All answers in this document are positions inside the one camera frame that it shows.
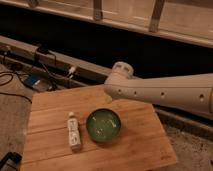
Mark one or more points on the small white labelled bottle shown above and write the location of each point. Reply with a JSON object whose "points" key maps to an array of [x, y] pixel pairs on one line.
{"points": [[74, 133]]}

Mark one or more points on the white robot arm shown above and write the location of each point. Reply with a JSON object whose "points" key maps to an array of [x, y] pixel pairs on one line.
{"points": [[192, 93]]}

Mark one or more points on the green ceramic bowl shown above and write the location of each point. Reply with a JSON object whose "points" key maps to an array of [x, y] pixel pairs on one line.
{"points": [[103, 125]]}

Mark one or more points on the white plug connector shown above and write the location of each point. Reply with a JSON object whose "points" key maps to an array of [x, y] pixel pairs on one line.
{"points": [[71, 72]]}

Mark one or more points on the wooden bamboo board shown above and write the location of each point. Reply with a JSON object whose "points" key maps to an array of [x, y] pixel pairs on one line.
{"points": [[142, 144]]}

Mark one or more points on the blue box device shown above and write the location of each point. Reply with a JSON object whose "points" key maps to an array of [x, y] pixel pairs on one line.
{"points": [[37, 83]]}

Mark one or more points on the black object bottom left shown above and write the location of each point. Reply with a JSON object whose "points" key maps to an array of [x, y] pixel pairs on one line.
{"points": [[10, 156]]}

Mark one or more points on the black adapter on rail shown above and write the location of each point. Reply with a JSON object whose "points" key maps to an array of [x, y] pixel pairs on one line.
{"points": [[42, 50]]}

